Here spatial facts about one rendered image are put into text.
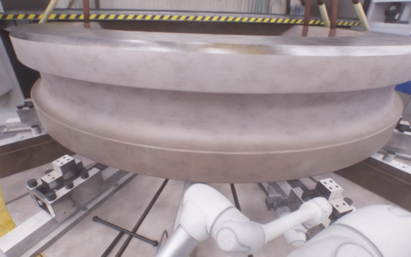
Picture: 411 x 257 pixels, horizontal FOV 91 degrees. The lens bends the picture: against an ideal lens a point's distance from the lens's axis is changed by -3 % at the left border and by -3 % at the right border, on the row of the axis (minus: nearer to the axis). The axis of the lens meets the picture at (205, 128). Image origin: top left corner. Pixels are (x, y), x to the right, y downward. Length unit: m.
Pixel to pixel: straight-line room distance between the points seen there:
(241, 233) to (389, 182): 2.21
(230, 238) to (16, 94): 4.75
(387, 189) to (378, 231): 2.29
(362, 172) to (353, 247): 2.37
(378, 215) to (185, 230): 0.56
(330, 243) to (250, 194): 1.85
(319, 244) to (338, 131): 1.46
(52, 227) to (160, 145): 1.16
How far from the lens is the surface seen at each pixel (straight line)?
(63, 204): 2.01
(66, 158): 2.06
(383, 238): 0.53
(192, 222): 0.81
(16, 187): 2.92
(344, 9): 5.85
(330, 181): 1.84
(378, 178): 2.78
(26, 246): 2.16
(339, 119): 1.86
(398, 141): 3.63
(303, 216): 1.09
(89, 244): 2.06
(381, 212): 0.59
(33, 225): 2.18
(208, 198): 0.80
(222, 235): 0.72
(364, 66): 1.58
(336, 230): 0.51
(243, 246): 0.73
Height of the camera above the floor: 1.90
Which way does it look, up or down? 29 degrees down
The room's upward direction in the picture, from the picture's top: 2 degrees clockwise
